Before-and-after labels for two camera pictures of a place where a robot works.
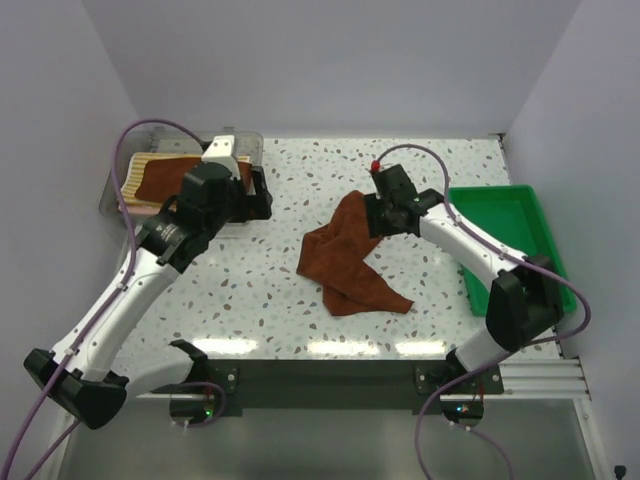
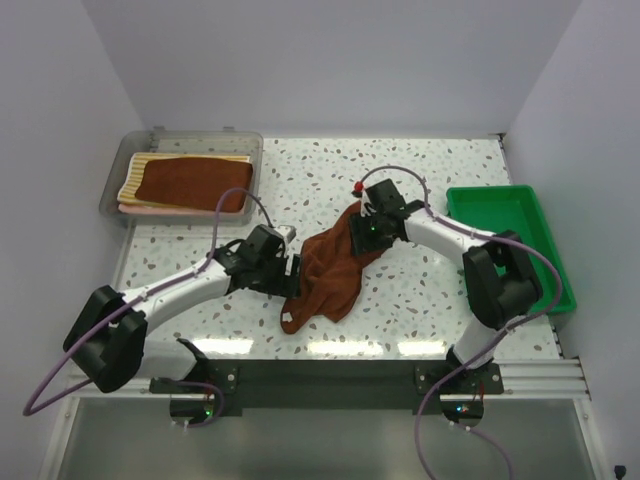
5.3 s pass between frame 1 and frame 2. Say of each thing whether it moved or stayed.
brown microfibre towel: stayed
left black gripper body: moved
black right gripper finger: moved
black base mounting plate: stayed
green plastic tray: stayed
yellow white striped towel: stayed
